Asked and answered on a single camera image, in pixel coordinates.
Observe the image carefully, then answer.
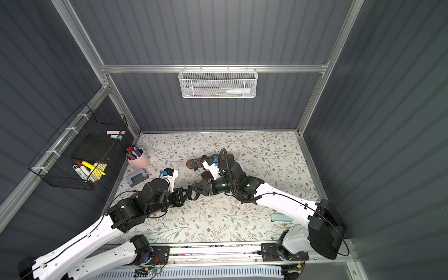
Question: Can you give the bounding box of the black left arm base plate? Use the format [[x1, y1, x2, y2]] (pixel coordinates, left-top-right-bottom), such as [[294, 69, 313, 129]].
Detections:
[[129, 246, 171, 266]]

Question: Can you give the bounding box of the black notebook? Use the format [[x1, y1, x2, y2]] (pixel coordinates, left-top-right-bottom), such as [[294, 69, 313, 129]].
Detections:
[[70, 134, 118, 163]]

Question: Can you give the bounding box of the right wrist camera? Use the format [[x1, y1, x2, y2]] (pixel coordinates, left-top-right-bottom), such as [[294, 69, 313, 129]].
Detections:
[[208, 159, 221, 180]]

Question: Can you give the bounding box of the white wire mesh basket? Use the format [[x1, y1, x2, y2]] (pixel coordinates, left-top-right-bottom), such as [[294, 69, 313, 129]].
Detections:
[[178, 68, 259, 99]]

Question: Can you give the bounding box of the light blue eraser case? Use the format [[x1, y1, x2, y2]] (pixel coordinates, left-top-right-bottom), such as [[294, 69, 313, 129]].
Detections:
[[270, 213, 293, 223]]

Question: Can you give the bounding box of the yellow highlighter marker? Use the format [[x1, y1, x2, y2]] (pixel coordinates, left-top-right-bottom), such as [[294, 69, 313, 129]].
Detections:
[[82, 161, 107, 176]]

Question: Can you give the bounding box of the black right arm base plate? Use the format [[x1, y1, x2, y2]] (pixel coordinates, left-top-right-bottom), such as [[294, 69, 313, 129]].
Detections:
[[256, 243, 309, 262]]

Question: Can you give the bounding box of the pink pen cup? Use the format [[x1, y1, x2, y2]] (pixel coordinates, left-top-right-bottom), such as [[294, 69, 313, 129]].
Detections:
[[126, 146, 150, 170]]

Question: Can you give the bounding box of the white marker in basket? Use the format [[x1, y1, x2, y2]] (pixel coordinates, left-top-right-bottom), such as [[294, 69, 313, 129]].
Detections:
[[72, 164, 88, 182]]

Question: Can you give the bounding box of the black wire wall basket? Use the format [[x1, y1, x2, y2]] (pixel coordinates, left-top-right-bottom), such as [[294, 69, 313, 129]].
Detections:
[[28, 106, 128, 190]]

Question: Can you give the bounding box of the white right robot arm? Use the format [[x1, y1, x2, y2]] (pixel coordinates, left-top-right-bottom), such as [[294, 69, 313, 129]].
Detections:
[[191, 149, 347, 261]]

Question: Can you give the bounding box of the black rugged watch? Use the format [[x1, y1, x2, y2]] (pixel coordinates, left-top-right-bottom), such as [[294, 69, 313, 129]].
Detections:
[[200, 155, 210, 170]]

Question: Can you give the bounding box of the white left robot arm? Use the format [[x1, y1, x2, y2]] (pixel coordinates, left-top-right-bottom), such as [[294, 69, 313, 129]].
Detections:
[[18, 178, 198, 280]]

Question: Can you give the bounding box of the white tube in basket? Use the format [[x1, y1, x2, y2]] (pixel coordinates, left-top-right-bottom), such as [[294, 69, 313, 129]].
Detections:
[[226, 88, 252, 96]]

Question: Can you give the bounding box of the brown wooden watch stand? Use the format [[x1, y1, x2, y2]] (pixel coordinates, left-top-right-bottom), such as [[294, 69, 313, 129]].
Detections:
[[186, 153, 235, 180]]

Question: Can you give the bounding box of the grey hole punch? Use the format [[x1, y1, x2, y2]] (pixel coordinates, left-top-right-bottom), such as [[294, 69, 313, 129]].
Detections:
[[126, 169, 149, 187]]

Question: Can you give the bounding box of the black slim watch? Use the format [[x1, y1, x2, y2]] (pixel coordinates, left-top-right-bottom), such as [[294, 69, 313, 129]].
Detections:
[[191, 159, 199, 171]]

